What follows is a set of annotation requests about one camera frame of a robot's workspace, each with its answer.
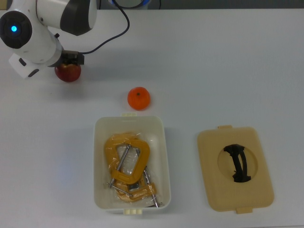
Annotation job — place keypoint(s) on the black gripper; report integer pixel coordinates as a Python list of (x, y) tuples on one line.
[(72, 58)]

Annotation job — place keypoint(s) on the red apple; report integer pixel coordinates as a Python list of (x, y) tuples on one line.
[(69, 73)]

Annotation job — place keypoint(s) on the grey round robot base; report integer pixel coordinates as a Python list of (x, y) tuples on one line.
[(130, 3)]

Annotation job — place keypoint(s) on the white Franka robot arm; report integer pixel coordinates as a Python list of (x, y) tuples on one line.
[(40, 45)]

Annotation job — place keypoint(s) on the white plastic container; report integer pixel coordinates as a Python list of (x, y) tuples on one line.
[(99, 166)]

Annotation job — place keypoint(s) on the orange mandarin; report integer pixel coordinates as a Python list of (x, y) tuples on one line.
[(139, 98)]

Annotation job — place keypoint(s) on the clear plastic bag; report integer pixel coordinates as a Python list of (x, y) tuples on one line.
[(129, 160)]

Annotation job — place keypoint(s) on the large yellow C-clamp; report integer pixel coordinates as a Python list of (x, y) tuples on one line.
[(142, 152)]

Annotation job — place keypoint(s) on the small yellow C-clamp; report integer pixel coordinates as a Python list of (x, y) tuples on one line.
[(145, 191)]

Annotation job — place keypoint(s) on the beige plastic lid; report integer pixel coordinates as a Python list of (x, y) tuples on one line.
[(213, 178)]

